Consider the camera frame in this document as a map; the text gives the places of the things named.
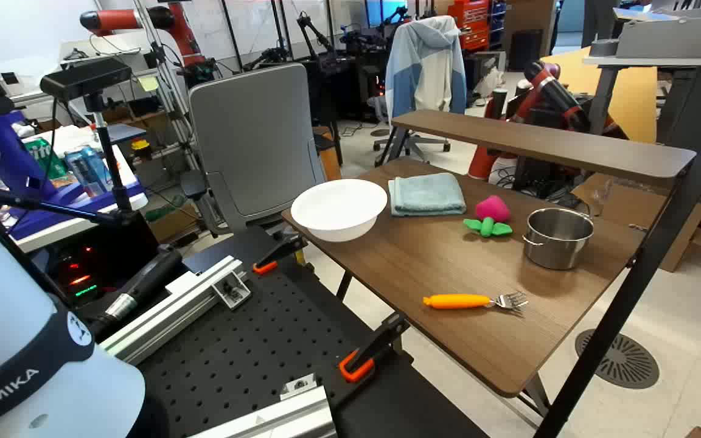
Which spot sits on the black box with red lights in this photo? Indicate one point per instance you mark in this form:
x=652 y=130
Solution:
x=84 y=259

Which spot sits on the steel pot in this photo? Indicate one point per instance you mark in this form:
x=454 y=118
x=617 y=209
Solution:
x=558 y=245

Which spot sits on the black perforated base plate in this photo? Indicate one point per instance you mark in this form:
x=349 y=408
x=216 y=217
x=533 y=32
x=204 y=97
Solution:
x=261 y=341

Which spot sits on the red robot arm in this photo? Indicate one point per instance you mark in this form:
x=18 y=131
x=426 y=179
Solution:
x=115 y=21

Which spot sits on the blue machine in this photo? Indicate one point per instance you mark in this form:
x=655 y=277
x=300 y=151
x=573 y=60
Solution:
x=0 y=155

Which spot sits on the grey desk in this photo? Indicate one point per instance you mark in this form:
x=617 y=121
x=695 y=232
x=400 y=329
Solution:
x=675 y=38

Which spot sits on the teal folded cloth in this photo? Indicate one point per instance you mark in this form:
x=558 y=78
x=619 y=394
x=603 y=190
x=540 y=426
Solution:
x=426 y=196

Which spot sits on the brown wooden shelf board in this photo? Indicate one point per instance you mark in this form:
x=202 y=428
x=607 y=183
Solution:
x=569 y=147

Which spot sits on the white Franka robot base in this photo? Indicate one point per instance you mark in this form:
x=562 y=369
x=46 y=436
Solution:
x=11 y=341

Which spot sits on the light blue white hoodie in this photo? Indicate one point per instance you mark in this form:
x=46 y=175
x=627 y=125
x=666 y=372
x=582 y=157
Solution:
x=423 y=63

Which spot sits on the brown cardboard box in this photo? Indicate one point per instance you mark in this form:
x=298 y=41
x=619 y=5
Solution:
x=633 y=202

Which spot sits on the yellow board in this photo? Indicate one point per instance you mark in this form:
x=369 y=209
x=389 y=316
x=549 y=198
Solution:
x=633 y=101

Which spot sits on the aluminium extrusion rail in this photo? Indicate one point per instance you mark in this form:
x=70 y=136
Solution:
x=170 y=308
x=286 y=417

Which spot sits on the white bowl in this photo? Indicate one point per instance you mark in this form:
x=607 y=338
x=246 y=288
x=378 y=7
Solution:
x=338 y=208

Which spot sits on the grey chair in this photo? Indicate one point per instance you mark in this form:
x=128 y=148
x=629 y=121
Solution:
x=253 y=136

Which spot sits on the black orange clamp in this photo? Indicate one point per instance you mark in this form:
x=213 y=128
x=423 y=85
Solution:
x=274 y=259
x=370 y=354

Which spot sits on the maroon plush with green leaves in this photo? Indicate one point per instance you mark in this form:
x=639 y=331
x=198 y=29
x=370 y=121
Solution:
x=493 y=209

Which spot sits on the brown wooden table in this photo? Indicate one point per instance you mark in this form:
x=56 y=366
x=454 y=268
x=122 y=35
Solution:
x=449 y=259

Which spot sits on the round floor drain grate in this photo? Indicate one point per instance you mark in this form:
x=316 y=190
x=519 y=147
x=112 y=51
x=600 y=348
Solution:
x=620 y=360

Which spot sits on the black camera on stand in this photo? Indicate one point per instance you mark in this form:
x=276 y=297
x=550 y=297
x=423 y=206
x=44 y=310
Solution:
x=84 y=77

